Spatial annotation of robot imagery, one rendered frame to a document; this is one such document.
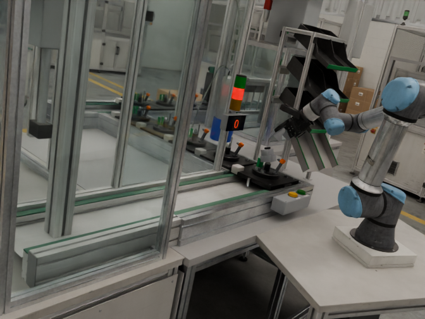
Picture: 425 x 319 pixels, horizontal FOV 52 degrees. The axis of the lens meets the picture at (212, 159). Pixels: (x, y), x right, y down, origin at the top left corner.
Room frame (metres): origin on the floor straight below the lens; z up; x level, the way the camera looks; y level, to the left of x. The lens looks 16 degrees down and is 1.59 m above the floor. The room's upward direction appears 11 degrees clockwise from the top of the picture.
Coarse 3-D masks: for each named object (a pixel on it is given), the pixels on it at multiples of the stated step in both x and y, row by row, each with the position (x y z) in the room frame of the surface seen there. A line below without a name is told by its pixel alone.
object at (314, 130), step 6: (288, 90) 2.29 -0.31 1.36; (294, 90) 2.36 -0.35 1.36; (282, 96) 2.32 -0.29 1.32; (288, 96) 2.28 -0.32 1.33; (294, 96) 2.26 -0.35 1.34; (306, 96) 2.36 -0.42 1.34; (288, 102) 2.28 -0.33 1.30; (294, 102) 2.25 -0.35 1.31; (300, 102) 2.38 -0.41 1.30; (306, 102) 2.35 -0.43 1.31; (300, 108) 2.34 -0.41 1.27; (318, 120) 2.27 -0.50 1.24; (312, 126) 2.22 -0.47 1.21; (318, 126) 2.25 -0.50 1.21; (312, 132) 2.15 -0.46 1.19; (318, 132) 2.18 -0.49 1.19; (324, 132) 2.21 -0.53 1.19
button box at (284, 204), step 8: (288, 192) 1.86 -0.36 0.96; (296, 192) 1.87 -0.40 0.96; (280, 200) 1.74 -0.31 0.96; (288, 200) 1.76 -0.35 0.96; (296, 200) 1.79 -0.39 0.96; (304, 200) 1.84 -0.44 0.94; (272, 208) 1.76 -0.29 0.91; (280, 208) 1.74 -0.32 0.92; (288, 208) 1.75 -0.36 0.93; (296, 208) 1.80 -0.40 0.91
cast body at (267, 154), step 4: (264, 148) 2.04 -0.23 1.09; (268, 148) 2.03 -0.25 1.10; (264, 152) 2.02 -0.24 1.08; (268, 152) 2.01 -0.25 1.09; (272, 152) 2.03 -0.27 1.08; (260, 156) 2.04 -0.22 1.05; (264, 156) 2.02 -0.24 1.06; (268, 156) 2.01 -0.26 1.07; (272, 156) 2.01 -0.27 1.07; (264, 160) 2.02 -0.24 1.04; (268, 160) 2.00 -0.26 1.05; (272, 160) 2.00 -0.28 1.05
